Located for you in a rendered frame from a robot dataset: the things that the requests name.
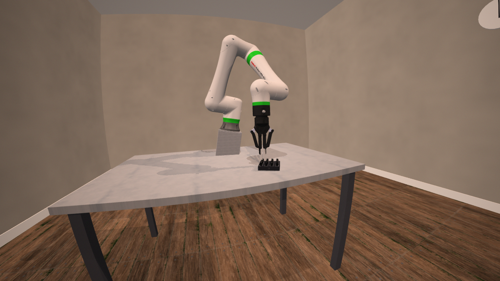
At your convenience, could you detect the black square panel with knobs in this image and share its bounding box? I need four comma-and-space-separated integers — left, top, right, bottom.
258, 158, 280, 171

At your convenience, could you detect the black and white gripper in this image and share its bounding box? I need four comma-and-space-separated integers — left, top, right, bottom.
250, 117, 274, 161

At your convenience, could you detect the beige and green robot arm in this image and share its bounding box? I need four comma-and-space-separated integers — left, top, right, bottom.
205, 35, 289, 132

